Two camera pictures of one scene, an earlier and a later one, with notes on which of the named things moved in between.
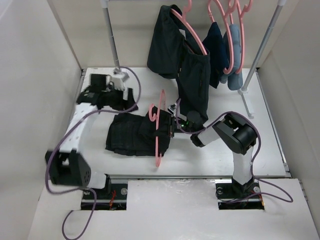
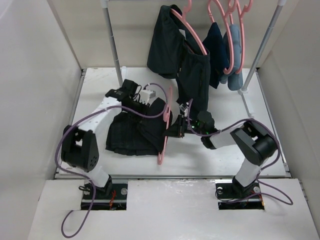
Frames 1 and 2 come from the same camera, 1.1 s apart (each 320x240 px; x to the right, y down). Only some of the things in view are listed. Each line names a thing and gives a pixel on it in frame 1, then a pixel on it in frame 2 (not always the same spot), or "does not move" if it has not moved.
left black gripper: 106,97 to 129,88
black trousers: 131,135 does not move
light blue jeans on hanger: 234,79 does not move
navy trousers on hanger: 217,45 does not move
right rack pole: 281,3 does not move
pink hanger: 158,158 to 166,117
